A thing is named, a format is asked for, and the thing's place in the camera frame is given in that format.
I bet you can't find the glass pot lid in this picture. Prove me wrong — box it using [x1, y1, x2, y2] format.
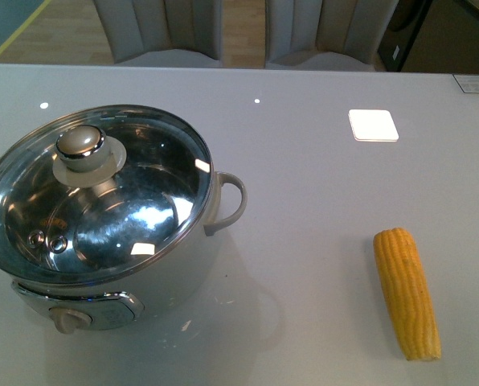
[0, 105, 212, 283]

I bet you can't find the yellow corn cob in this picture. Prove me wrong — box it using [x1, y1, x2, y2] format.
[373, 228, 442, 361]

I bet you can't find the white electric cooking pot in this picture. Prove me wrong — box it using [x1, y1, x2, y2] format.
[1, 125, 248, 334]

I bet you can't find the right beige upholstered chair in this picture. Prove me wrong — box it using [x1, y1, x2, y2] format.
[264, 0, 398, 72]

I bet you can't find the beige upholstered chair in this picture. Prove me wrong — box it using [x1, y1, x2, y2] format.
[94, 0, 223, 68]
[264, 0, 398, 72]

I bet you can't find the left beige upholstered chair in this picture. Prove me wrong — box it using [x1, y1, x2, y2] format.
[94, 0, 223, 68]

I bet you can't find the table corner label sticker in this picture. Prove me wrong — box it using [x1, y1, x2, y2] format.
[453, 74, 479, 94]

